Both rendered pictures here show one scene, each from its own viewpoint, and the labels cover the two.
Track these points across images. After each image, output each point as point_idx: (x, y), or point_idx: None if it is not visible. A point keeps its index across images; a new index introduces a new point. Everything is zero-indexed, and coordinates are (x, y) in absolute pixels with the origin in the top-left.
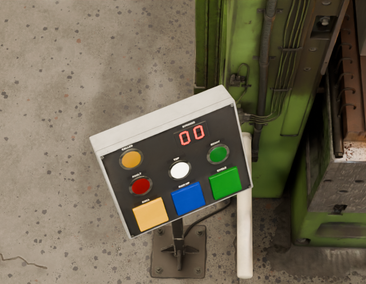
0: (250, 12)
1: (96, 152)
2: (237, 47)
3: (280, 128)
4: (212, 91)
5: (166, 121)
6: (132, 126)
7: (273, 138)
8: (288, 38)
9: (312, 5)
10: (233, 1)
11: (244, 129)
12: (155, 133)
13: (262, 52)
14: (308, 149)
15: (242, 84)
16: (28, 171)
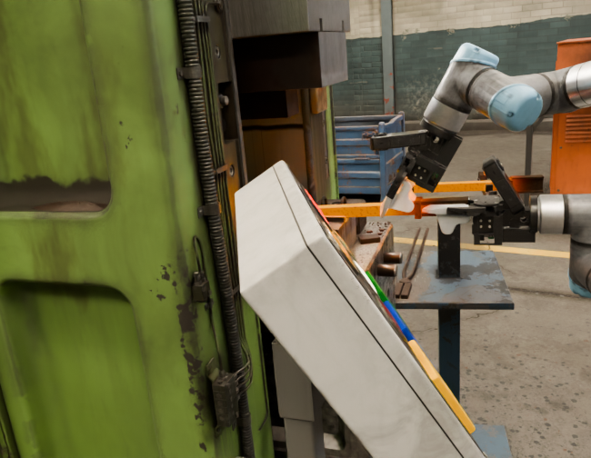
0: (172, 79)
1: (310, 242)
2: (180, 190)
3: (254, 408)
4: (244, 191)
5: (281, 195)
6: (258, 234)
7: (256, 447)
8: (213, 144)
9: (212, 54)
10: (147, 63)
11: (232, 453)
12: (302, 194)
13: (210, 170)
14: (280, 446)
15: (205, 303)
16: None
